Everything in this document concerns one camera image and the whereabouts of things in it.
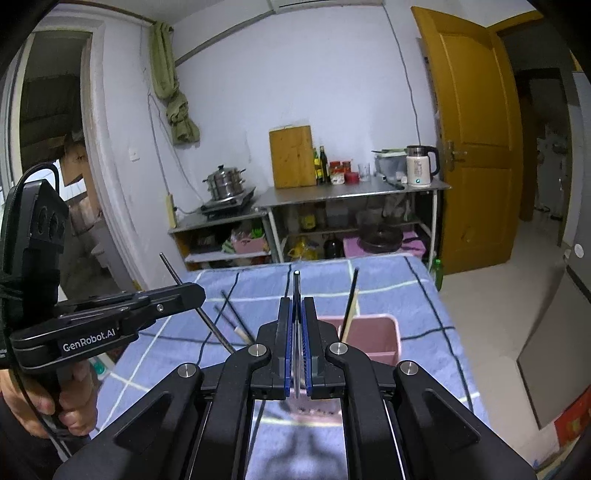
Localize yellow wooden door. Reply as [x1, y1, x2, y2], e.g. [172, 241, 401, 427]
[410, 6, 521, 276]

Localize wooden chopstick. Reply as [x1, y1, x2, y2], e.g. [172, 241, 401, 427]
[339, 295, 359, 343]

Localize black induction cooker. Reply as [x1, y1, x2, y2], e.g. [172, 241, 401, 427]
[200, 185, 257, 219]

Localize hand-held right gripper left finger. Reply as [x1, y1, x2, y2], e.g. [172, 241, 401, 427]
[53, 296, 296, 480]

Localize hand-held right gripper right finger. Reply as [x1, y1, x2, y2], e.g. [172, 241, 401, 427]
[301, 296, 539, 480]

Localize pink plastic basket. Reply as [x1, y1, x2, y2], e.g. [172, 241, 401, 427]
[343, 233, 426, 260]

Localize yellow plastic bag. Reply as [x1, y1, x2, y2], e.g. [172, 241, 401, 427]
[288, 234, 320, 262]

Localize green hanging cloth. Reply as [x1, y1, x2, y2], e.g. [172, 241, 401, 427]
[150, 21, 202, 147]

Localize silver banded black chopstick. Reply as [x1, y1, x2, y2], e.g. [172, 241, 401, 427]
[293, 270, 304, 398]

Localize red lidded jars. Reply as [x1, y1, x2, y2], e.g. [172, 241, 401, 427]
[329, 160, 352, 186]

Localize grey flat board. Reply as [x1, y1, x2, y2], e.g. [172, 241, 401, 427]
[516, 267, 591, 429]

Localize steel steamer pot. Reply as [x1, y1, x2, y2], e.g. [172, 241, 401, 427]
[204, 165, 246, 202]

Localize small pink basket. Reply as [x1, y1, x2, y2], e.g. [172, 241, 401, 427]
[230, 236, 269, 256]

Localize steel kitchen counter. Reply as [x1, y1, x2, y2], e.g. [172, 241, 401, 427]
[255, 178, 452, 265]

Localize pink utensil holder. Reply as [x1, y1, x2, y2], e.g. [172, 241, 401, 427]
[286, 313, 402, 416]

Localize wooden cutting board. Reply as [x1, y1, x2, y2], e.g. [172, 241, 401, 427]
[269, 125, 317, 189]

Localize white electric kettle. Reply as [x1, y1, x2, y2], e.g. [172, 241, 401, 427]
[405, 145, 442, 189]

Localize blue checked tablecloth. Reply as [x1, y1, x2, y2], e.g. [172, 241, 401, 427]
[90, 256, 491, 480]

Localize dark cooking pot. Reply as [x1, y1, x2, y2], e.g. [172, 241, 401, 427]
[355, 208, 406, 255]

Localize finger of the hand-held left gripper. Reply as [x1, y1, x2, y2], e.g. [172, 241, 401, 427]
[55, 282, 207, 334]

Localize person's left hand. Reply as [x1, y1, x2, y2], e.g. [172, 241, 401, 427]
[0, 357, 101, 439]

